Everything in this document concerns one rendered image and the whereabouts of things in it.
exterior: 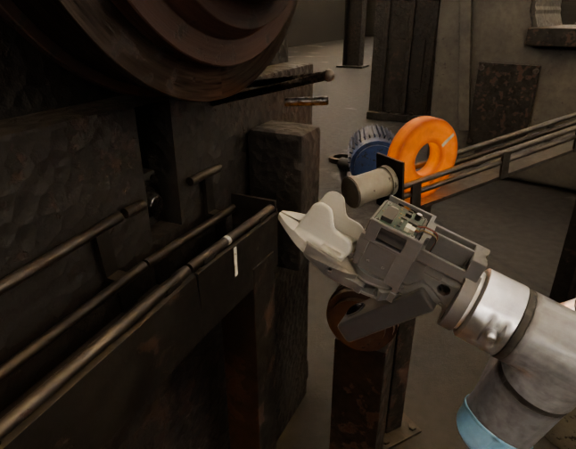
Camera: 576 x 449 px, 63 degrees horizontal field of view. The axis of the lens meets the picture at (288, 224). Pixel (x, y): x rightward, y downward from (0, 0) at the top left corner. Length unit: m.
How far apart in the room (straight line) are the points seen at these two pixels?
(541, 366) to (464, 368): 1.06
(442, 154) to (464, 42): 2.23
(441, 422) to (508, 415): 0.84
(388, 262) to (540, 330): 0.14
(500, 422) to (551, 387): 0.07
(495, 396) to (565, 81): 2.62
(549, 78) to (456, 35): 0.59
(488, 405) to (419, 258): 0.17
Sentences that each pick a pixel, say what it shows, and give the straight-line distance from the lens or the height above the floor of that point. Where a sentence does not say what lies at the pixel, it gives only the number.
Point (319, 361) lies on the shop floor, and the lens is 1.48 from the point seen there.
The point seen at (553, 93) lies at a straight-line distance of 3.07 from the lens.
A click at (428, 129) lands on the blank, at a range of 0.92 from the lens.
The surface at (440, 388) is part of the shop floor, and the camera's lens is 1.46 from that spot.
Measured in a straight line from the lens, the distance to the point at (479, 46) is 3.17.
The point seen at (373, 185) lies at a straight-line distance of 0.86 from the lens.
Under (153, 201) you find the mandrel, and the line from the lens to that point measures 0.62.
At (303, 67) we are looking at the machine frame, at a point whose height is 0.87.
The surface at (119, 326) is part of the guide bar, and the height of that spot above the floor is 0.71.
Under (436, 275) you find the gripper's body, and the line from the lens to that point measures 0.48.
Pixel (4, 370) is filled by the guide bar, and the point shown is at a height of 0.69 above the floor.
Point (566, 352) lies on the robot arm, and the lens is 0.49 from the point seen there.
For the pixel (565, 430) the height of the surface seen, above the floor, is 0.06.
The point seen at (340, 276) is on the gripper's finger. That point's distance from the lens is 0.47.
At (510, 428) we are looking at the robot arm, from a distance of 0.55.
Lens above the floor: 0.97
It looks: 25 degrees down
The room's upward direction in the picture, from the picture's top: straight up
